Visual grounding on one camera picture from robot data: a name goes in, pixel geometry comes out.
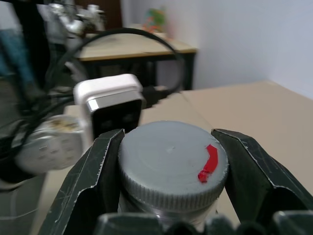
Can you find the grey plastic box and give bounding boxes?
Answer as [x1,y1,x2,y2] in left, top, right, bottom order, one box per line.
[0,171,47,235]

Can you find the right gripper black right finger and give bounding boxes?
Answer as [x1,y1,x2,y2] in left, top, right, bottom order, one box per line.
[211,128,313,224]

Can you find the grey ribbed jar lid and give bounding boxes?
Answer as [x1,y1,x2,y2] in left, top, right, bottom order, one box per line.
[117,120,229,213]

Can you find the wooden table with black legs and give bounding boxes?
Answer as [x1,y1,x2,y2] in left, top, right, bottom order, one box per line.
[75,23,198,92]

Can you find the silver robot body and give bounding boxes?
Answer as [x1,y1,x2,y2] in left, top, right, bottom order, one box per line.
[45,3,106,51]

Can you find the clear plastic jar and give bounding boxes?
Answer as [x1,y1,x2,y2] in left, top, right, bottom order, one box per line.
[117,189,219,225]

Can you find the white depth camera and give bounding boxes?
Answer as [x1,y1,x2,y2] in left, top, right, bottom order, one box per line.
[73,73,144,143]

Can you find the colourful toy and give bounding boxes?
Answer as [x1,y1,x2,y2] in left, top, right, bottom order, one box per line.
[143,8,168,33]

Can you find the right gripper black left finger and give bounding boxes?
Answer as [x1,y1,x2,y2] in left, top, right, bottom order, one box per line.
[39,128,126,235]

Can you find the thin black cable bundle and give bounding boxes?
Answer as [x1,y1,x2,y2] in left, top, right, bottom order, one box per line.
[0,83,75,160]

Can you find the black looping wrist cable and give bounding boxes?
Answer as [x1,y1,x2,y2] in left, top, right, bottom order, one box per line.
[45,27,186,110]

